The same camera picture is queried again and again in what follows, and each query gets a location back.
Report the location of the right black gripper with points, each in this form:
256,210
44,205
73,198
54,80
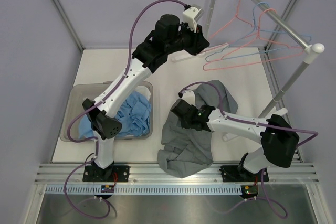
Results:
184,124

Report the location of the white clothes rack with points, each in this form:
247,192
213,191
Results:
311,51

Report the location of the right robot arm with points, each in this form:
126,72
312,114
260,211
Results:
277,139

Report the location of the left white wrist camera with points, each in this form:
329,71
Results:
191,16

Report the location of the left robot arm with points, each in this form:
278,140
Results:
170,35

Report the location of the white slotted cable duct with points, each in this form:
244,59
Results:
145,189

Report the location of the grey transparent plastic bin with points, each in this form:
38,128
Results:
74,107

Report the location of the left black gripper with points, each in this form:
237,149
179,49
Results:
197,39

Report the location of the white shirt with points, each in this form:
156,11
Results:
145,91

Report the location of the blue shirt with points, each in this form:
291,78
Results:
134,115

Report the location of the grey shirt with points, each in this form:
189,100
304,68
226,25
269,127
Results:
187,151

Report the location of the left aluminium frame post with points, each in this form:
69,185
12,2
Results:
68,24

